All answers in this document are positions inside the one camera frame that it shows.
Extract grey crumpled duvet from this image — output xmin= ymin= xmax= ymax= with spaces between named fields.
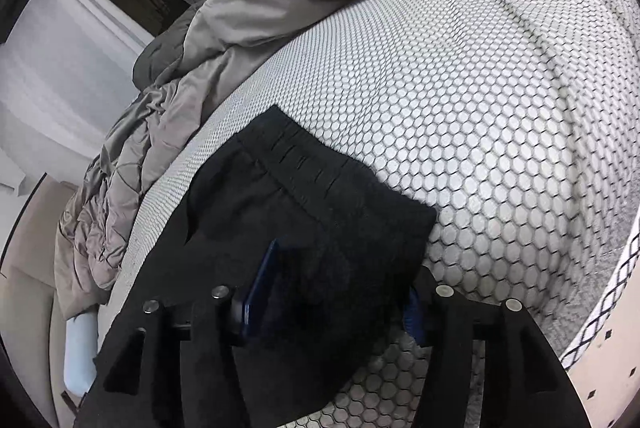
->
xmin=54 ymin=0 xmax=348 ymax=318

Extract light blue pillow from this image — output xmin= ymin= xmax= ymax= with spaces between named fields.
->
xmin=63 ymin=310 xmax=99 ymax=398

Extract black pants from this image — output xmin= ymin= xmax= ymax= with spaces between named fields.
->
xmin=76 ymin=107 xmax=437 ymax=427

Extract white honeycomb mattress cover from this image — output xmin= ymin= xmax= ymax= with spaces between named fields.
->
xmin=111 ymin=0 xmax=639 ymax=427

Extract white wardrobe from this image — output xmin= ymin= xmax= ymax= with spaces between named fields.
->
xmin=1 ymin=0 xmax=152 ymax=185

